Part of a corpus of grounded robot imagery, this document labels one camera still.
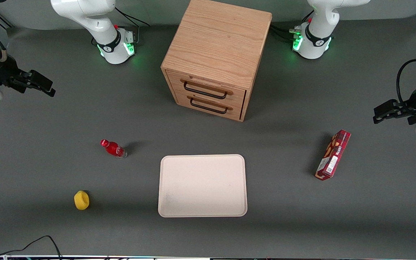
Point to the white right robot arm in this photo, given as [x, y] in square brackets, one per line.
[96, 25]

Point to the beige rectangular tray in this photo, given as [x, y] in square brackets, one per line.
[202, 186]

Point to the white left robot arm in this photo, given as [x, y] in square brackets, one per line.
[316, 36]

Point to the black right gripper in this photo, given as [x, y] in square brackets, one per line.
[3, 70]

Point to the yellow lemon toy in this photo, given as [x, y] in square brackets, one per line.
[81, 200]

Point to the red plastic bottle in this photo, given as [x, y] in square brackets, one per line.
[114, 148]

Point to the wooden drawer cabinet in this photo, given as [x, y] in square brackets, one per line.
[219, 39]

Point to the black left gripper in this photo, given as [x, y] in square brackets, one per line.
[412, 107]

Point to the red cookie box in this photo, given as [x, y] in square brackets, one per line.
[332, 155]

